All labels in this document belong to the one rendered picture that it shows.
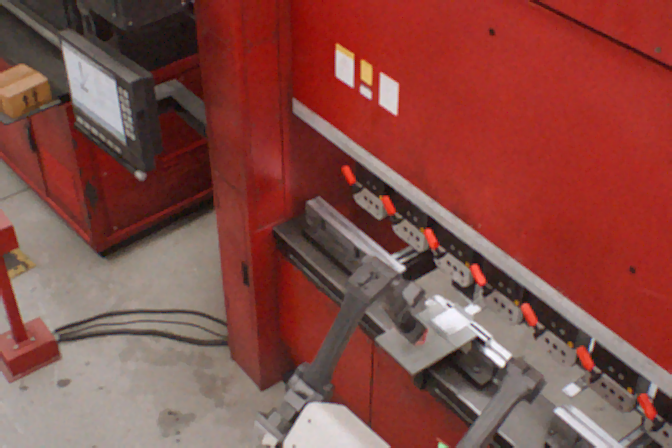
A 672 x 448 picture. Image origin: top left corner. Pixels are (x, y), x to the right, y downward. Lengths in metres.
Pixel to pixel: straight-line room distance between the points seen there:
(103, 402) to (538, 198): 2.33
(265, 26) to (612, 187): 1.31
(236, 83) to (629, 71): 1.42
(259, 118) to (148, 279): 1.65
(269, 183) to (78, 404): 1.38
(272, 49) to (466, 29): 0.88
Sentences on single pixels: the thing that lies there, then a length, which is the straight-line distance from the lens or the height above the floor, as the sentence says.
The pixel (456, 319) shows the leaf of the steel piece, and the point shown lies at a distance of 2.98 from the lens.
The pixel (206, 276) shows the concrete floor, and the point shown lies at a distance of 4.61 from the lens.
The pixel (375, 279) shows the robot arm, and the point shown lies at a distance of 2.23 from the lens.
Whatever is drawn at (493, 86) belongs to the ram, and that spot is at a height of 1.88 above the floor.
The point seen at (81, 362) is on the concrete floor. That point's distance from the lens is 4.32.
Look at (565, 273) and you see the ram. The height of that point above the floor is 1.48.
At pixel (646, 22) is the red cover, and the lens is 2.01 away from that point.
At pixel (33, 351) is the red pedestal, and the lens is 4.27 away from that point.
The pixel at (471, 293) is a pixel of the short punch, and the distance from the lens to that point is 2.88.
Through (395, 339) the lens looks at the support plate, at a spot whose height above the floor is 1.00.
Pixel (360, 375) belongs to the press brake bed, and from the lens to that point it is 3.42.
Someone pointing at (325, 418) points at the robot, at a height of 1.39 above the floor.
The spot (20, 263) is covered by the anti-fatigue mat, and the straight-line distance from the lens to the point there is 4.86.
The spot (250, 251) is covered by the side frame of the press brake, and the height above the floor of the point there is 0.81.
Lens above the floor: 3.11
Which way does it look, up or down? 39 degrees down
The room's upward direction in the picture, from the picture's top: straight up
